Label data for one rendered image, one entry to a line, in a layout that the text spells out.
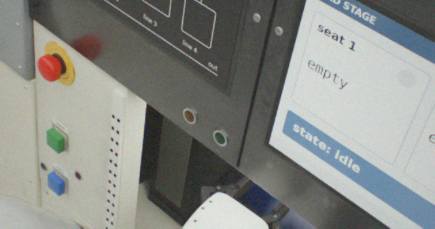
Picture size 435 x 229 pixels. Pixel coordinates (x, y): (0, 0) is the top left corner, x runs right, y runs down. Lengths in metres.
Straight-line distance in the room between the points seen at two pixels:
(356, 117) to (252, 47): 0.13
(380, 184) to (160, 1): 0.32
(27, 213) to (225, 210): 0.46
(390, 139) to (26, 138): 0.72
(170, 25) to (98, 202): 0.43
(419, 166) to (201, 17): 0.28
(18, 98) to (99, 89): 0.23
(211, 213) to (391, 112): 0.44
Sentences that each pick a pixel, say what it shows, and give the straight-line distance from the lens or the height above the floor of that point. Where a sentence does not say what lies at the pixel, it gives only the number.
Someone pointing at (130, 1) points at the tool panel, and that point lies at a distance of 0.84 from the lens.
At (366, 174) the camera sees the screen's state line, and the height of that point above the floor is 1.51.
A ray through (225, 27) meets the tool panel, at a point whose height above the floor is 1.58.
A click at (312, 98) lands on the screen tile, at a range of 0.70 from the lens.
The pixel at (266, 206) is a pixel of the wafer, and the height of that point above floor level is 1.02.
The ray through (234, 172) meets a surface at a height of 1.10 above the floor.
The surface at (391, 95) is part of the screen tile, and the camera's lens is 0.65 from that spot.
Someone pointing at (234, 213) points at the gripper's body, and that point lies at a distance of 1.03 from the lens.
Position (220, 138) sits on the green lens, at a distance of 0.82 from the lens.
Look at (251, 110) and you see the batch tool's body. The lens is 0.77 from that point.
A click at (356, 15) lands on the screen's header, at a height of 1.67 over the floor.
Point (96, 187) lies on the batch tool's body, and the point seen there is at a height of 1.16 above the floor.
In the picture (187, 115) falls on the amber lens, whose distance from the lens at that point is 0.84.
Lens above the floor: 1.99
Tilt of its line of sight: 41 degrees down
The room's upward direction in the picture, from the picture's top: 10 degrees clockwise
